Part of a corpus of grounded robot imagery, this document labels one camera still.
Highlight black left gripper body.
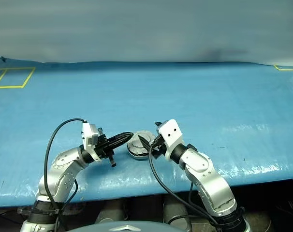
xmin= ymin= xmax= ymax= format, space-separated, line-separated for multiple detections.
xmin=95 ymin=128 xmax=117 ymax=169

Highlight motor housing with copper windings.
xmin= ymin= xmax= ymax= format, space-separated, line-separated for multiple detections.
xmin=127 ymin=130 xmax=160 ymax=161

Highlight small yellow tape outline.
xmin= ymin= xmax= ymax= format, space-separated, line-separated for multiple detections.
xmin=274 ymin=64 xmax=293 ymax=72

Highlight large yellow tape outline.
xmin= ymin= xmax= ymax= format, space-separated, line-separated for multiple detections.
xmin=0 ymin=67 xmax=37 ymax=89

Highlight silver spoked rotor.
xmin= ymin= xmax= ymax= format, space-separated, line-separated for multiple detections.
xmin=129 ymin=138 xmax=151 ymax=157

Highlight grey robot torso with emblem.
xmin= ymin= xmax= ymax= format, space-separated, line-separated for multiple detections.
xmin=68 ymin=218 xmax=176 ymax=232

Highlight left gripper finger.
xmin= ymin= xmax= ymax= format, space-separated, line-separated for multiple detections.
xmin=107 ymin=131 xmax=134 ymax=146
xmin=108 ymin=135 xmax=132 ymax=151

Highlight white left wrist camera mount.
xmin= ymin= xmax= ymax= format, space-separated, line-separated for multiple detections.
xmin=81 ymin=122 xmax=103 ymax=162

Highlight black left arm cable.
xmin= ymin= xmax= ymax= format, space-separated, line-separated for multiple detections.
xmin=44 ymin=117 xmax=87 ymax=232

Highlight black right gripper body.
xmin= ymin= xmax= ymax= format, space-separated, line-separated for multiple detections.
xmin=151 ymin=136 xmax=167 ymax=160

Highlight blue plastic table cover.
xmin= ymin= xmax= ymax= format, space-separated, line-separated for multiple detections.
xmin=0 ymin=56 xmax=293 ymax=208

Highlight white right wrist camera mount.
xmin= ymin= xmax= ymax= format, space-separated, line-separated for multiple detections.
xmin=157 ymin=118 xmax=185 ymax=161

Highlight grey rounded shape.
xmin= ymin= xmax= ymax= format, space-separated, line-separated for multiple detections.
xmin=162 ymin=195 xmax=193 ymax=231
xmin=95 ymin=200 xmax=124 ymax=224

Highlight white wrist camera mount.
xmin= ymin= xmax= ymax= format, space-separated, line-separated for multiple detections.
xmin=81 ymin=122 xmax=103 ymax=162
xmin=157 ymin=118 xmax=185 ymax=161

